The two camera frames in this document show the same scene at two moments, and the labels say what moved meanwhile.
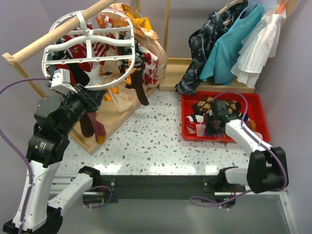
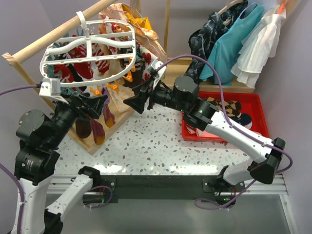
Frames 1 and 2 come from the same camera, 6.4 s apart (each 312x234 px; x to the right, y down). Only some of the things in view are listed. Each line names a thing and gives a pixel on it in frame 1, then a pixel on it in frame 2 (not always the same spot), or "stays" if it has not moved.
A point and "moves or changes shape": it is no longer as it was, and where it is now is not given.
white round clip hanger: [96, 48] moves or changes shape
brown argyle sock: [204, 107] stays
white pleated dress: [260, 42] stays
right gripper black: [208, 130] -> [145, 90]
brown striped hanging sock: [137, 83] stays
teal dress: [225, 56] stays
